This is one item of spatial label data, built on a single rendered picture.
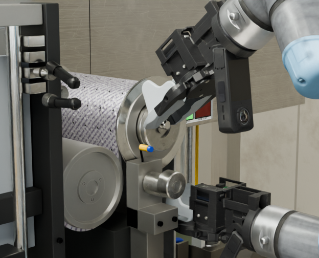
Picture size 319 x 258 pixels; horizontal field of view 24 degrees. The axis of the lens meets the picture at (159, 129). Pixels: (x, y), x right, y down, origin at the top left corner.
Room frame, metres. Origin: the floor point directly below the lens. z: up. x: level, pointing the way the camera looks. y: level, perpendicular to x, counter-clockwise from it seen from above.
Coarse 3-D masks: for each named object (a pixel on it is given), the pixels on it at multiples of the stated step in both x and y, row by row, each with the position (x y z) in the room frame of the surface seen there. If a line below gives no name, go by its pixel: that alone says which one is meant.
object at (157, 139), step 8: (144, 112) 1.08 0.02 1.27; (136, 120) 1.08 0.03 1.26; (144, 120) 1.07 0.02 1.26; (136, 128) 1.08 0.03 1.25; (144, 128) 1.07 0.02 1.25; (160, 128) 1.09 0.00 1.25; (176, 128) 1.11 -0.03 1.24; (136, 136) 1.08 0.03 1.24; (144, 136) 1.07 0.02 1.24; (152, 136) 1.08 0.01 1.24; (160, 136) 1.09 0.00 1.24; (168, 136) 1.10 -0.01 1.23; (176, 136) 1.11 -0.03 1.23; (144, 144) 1.08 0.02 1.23; (152, 144) 1.08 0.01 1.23; (160, 144) 1.09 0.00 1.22; (168, 144) 1.10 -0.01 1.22
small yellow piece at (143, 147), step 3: (141, 144) 1.04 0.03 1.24; (141, 147) 1.03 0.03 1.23; (144, 147) 1.03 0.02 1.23; (147, 147) 1.02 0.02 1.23; (150, 147) 1.02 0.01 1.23; (141, 150) 1.04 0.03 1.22; (144, 150) 1.03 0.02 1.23; (147, 150) 1.02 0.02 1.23; (150, 150) 1.02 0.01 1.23; (141, 153) 1.05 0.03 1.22; (141, 156) 1.05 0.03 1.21; (141, 159) 1.05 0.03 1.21
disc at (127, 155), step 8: (144, 80) 1.09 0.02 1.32; (152, 80) 1.10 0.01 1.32; (160, 80) 1.12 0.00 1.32; (168, 80) 1.13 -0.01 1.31; (136, 88) 1.08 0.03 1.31; (128, 96) 1.07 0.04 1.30; (136, 96) 1.08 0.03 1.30; (128, 104) 1.07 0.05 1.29; (120, 112) 1.06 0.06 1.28; (120, 120) 1.06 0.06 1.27; (184, 120) 1.15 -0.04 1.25; (120, 128) 1.06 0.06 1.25; (184, 128) 1.15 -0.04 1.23; (120, 136) 1.06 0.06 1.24; (120, 144) 1.06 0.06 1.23; (176, 144) 1.14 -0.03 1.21; (120, 152) 1.06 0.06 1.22; (128, 152) 1.07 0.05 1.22; (176, 152) 1.14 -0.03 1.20; (128, 160) 1.07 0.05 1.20; (168, 160) 1.13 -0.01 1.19
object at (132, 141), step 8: (136, 104) 1.08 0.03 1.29; (144, 104) 1.09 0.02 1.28; (128, 112) 1.07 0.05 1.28; (136, 112) 1.08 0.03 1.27; (128, 120) 1.07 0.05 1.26; (128, 128) 1.07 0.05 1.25; (128, 136) 1.07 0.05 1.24; (128, 144) 1.07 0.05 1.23; (136, 144) 1.08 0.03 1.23; (136, 152) 1.08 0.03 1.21; (144, 152) 1.09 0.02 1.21; (152, 152) 1.10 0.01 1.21; (160, 152) 1.11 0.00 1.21; (168, 152) 1.13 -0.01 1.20
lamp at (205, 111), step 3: (210, 102) 1.69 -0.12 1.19; (204, 105) 1.68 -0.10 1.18; (207, 105) 1.69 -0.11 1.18; (210, 105) 1.69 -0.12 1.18; (201, 108) 1.67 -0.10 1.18; (204, 108) 1.68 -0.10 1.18; (207, 108) 1.69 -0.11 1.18; (210, 108) 1.69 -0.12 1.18; (198, 111) 1.66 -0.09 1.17; (201, 111) 1.67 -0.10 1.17; (204, 111) 1.68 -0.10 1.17; (207, 111) 1.69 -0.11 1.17; (198, 114) 1.66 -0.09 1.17; (201, 114) 1.67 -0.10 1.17; (204, 114) 1.68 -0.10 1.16; (207, 114) 1.69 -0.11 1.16
